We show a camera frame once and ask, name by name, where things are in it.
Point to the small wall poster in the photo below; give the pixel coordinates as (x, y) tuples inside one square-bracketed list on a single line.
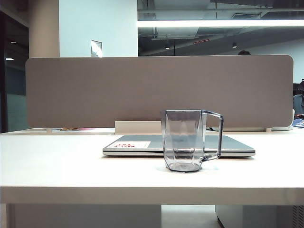
[(96, 48)]

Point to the dark-haired person head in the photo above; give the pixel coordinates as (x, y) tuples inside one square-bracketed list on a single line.
[(244, 52)]

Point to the long white ceiling light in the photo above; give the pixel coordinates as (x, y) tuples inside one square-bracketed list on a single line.
[(221, 23)]

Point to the white divider foot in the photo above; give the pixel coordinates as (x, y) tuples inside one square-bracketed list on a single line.
[(268, 129), (49, 130)]

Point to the dark glass door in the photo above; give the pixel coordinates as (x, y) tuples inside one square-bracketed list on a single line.
[(12, 78)]

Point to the taupe fabric desk divider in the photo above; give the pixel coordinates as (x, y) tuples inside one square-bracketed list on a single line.
[(118, 90)]

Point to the white red-lettered sticker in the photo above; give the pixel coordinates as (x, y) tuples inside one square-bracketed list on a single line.
[(133, 144)]

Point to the black ceiling spotlight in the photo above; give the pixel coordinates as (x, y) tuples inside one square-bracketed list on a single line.
[(234, 44)]

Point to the silver closed laptop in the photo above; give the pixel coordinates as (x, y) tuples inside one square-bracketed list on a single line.
[(135, 139)]

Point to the pink paper sheet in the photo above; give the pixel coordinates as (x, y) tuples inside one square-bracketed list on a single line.
[(86, 129)]

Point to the small brown object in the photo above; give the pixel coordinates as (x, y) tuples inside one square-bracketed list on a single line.
[(65, 129)]

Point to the beige desk back panel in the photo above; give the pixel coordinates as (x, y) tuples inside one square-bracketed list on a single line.
[(88, 216)]

